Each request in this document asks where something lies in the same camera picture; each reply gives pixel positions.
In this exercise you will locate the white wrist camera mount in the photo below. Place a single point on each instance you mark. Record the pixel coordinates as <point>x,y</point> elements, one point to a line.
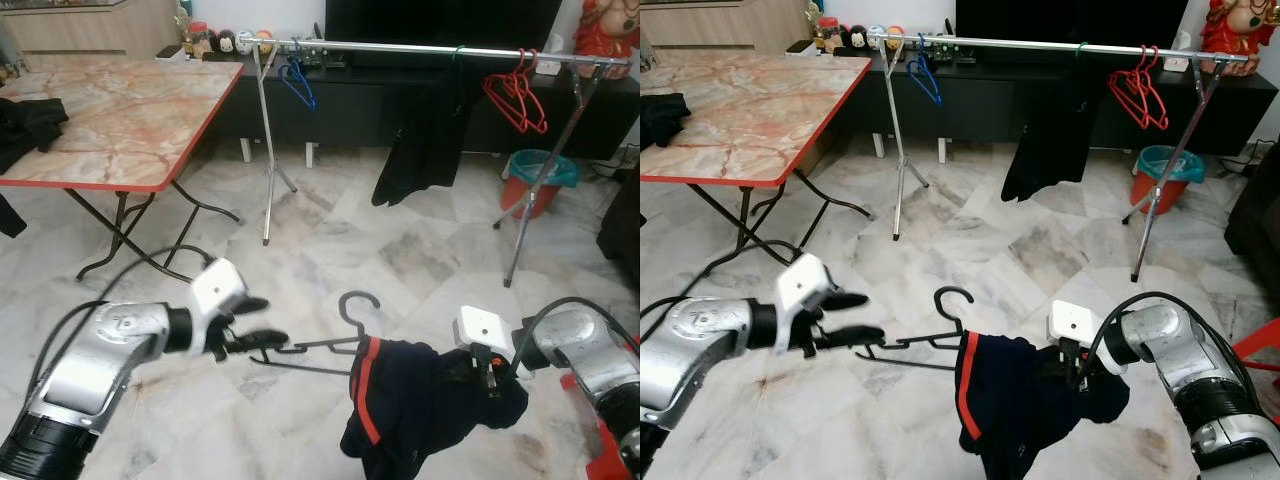
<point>218,285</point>
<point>805,282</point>
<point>1075,320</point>
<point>485,325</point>

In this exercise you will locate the orange round toy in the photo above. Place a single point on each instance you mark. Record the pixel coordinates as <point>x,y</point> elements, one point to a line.
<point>265,44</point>
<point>895,40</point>

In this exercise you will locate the red plastic hanger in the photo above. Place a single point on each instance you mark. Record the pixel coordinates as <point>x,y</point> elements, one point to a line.
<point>525,105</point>
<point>1130,88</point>
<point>1150,100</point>
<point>505,90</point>

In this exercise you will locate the red laughing Buddha statue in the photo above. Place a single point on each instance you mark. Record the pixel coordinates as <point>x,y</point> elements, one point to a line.
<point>605,28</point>
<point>1235,25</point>

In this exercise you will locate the small white packet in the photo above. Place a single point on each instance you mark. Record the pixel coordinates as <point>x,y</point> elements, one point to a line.
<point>548,66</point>
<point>1175,62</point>

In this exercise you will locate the jar with red lid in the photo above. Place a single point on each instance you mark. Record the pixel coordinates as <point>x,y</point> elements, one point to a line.
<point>198,40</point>
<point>827,36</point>

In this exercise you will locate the black television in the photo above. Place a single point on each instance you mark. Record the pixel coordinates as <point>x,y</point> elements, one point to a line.
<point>440,20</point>
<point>1070,18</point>

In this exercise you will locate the silver metal clothes rack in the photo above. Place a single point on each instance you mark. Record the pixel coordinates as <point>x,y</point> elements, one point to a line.
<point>1020,45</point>
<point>400,50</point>

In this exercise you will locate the black jacket with ribbed hem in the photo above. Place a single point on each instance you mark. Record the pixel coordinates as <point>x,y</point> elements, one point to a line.
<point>30,130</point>
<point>662,120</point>

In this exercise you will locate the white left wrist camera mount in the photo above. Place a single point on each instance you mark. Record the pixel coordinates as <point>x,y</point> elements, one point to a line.
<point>805,282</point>
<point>218,285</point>

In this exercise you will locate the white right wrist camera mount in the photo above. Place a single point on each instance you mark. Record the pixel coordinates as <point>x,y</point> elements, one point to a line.
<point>485,325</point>
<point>1075,320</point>

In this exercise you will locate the red bucket with teal bag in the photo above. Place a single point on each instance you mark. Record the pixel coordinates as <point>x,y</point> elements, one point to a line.
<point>1165,165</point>
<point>540,170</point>

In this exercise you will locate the blue plastic hanger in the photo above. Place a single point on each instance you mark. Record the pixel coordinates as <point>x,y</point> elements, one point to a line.
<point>297,72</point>
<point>925,82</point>

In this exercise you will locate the white round toy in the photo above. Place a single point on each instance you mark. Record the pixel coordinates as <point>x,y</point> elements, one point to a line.
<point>246,38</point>
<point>878,33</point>

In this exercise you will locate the black shirt with green logo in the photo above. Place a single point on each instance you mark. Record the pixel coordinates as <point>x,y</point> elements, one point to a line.
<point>1045,135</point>
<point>420,140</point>

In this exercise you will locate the navy garment with orange stripe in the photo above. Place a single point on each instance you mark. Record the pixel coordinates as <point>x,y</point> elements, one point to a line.
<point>1040,405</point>
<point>430,410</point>

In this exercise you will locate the marble top folding table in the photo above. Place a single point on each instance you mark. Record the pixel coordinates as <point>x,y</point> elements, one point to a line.
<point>760,115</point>
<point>130,120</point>

